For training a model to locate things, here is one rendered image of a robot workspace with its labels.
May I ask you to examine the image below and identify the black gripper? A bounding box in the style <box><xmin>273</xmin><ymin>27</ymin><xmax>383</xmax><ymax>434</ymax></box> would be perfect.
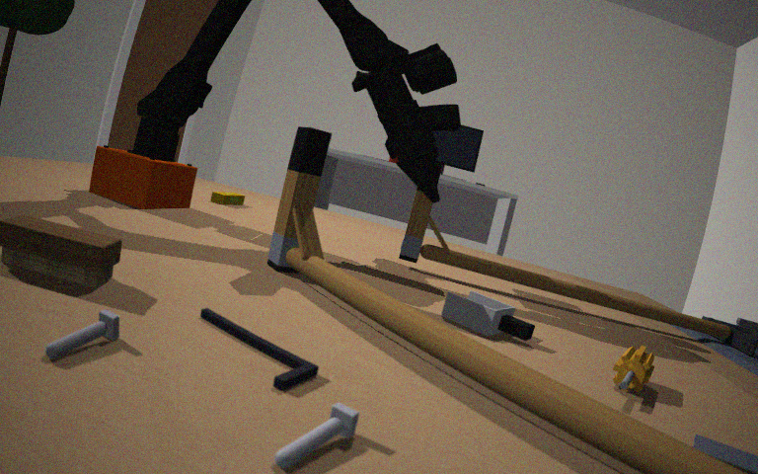
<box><xmin>377</xmin><ymin>96</ymin><xmax>440</xmax><ymax>202</ymax></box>

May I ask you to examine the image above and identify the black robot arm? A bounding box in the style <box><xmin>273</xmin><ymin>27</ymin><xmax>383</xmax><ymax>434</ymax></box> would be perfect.
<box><xmin>127</xmin><ymin>0</ymin><xmax>461</xmax><ymax>162</ymax></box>

